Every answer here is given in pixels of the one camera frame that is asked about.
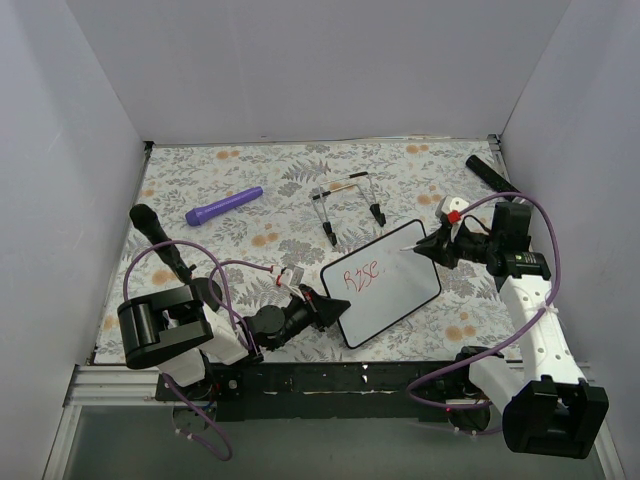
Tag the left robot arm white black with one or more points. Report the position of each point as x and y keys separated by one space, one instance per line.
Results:
x=177 y=331

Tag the wire whiteboard stand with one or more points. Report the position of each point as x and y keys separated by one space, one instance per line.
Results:
x=336 y=196

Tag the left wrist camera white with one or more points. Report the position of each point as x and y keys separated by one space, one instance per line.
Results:
x=289 y=276

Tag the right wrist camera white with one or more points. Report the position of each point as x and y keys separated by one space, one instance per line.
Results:
x=449 y=209

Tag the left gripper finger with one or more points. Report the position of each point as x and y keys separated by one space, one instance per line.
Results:
x=309 y=294
x=329 y=310

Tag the black base frame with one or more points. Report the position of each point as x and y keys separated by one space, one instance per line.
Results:
x=316 y=390

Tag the small whiteboard black frame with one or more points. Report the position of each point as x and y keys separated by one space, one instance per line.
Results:
x=383 y=281

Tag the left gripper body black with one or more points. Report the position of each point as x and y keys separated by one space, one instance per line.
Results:
x=314 y=309

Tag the purple flashlight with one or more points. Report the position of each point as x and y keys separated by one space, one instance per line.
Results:
x=200 y=215

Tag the black microphone on stand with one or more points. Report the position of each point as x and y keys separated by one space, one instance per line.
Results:
x=146 y=221

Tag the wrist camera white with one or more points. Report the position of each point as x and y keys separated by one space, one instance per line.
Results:
x=289 y=276
x=449 y=209

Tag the black microphone silver head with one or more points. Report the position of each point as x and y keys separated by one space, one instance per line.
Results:
x=490 y=177

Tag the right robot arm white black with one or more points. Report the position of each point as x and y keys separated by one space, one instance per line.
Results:
x=546 y=403

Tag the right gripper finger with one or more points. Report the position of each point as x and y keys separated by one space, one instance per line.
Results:
x=442 y=255
x=435 y=241

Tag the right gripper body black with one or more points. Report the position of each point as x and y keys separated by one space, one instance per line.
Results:
x=445 y=248

